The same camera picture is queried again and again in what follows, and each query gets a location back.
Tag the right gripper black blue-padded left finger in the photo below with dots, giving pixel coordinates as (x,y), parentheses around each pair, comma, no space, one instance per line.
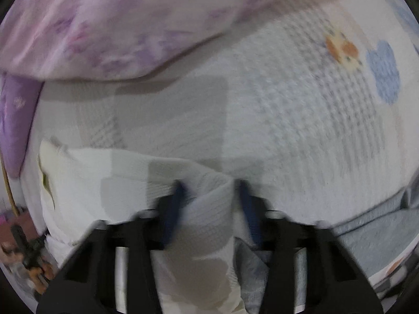
(86,281)

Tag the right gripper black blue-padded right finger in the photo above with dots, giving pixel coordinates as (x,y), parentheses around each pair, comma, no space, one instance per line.
(334,283)

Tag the cream white knit sweater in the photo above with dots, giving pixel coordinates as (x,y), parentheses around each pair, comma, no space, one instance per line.
(195,274)

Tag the grey hooded sweatshirt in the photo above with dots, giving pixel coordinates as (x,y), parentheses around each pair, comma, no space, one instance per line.
(384,242)

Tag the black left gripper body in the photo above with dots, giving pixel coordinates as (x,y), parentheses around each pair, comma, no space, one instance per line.
(40,271)

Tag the patterned bed sheet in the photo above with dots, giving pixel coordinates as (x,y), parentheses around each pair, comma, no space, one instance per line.
(313,102)

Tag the purple floral quilt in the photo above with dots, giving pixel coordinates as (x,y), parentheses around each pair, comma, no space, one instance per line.
(44,40)

